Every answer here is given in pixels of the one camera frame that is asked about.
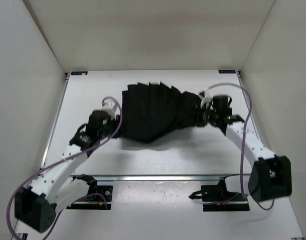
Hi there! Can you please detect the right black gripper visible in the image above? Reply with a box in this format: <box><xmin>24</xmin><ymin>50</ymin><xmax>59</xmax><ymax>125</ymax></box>
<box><xmin>182</xmin><ymin>104</ymin><xmax>219</xmax><ymax>128</ymax></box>

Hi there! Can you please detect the black pleated skirt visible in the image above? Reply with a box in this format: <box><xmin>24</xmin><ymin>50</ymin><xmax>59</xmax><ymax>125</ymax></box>
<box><xmin>119</xmin><ymin>82</ymin><xmax>206</xmax><ymax>144</ymax></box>

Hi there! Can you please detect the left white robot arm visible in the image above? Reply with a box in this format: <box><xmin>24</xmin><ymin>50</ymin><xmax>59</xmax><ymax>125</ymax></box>
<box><xmin>9</xmin><ymin>108</ymin><xmax>123</xmax><ymax>233</ymax></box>

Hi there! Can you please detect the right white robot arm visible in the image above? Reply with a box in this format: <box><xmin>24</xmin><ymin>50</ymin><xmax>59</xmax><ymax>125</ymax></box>
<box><xmin>199</xmin><ymin>92</ymin><xmax>292</xmax><ymax>202</ymax></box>

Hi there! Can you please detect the right blue corner sticker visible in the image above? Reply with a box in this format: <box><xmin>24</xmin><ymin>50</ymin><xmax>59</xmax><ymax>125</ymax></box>
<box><xmin>218</xmin><ymin>69</ymin><xmax>236</xmax><ymax>74</ymax></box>

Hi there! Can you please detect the blue corner sticker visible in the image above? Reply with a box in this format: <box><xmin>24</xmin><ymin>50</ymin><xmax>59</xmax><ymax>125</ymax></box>
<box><xmin>70</xmin><ymin>71</ymin><xmax>88</xmax><ymax>76</ymax></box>
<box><xmin>218</xmin><ymin>69</ymin><xmax>236</xmax><ymax>74</ymax></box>

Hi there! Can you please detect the left blue corner sticker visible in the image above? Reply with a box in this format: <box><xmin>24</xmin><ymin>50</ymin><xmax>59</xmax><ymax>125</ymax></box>
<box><xmin>70</xmin><ymin>71</ymin><xmax>88</xmax><ymax>76</ymax></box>

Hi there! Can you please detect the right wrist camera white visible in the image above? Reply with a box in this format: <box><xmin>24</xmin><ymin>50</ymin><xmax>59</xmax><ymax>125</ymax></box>
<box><xmin>198</xmin><ymin>89</ymin><xmax>213</xmax><ymax>108</ymax></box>

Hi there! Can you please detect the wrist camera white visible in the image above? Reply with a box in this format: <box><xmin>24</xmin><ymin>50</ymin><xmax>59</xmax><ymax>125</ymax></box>
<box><xmin>101</xmin><ymin>100</ymin><xmax>118</xmax><ymax>119</ymax></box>
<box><xmin>198</xmin><ymin>89</ymin><xmax>213</xmax><ymax>108</ymax></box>

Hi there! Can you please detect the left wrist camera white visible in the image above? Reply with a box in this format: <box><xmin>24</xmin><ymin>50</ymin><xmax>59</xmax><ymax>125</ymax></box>
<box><xmin>101</xmin><ymin>100</ymin><xmax>118</xmax><ymax>119</ymax></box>

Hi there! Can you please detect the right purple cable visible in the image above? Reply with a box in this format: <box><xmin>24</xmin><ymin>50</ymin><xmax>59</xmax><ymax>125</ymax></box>
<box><xmin>209</xmin><ymin>83</ymin><xmax>276</xmax><ymax>211</ymax></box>

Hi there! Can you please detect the purple cable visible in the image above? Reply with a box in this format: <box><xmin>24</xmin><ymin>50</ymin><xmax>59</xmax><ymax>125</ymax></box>
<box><xmin>209</xmin><ymin>83</ymin><xmax>276</xmax><ymax>211</ymax></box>
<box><xmin>6</xmin><ymin>96</ymin><xmax>123</xmax><ymax>240</ymax></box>

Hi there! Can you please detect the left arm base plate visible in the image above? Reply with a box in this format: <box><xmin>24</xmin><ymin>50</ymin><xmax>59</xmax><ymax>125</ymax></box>
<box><xmin>66</xmin><ymin>183</ymin><xmax>113</xmax><ymax>211</ymax></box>

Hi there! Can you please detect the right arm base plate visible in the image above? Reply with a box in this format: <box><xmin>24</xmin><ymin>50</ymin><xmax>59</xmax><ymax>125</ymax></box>
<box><xmin>188</xmin><ymin>183</ymin><xmax>250</xmax><ymax>212</ymax></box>

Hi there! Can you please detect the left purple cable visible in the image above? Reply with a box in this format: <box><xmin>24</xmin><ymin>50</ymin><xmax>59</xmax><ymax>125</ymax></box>
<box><xmin>6</xmin><ymin>96</ymin><xmax>123</xmax><ymax>240</ymax></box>

